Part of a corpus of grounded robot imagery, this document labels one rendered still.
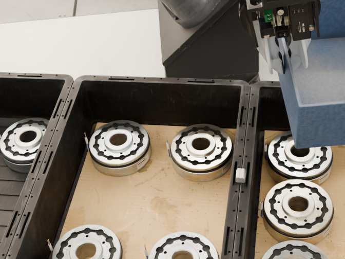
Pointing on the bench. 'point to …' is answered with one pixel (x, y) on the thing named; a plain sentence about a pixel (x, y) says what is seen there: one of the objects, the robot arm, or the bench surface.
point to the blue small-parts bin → (318, 82)
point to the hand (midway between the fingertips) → (285, 60)
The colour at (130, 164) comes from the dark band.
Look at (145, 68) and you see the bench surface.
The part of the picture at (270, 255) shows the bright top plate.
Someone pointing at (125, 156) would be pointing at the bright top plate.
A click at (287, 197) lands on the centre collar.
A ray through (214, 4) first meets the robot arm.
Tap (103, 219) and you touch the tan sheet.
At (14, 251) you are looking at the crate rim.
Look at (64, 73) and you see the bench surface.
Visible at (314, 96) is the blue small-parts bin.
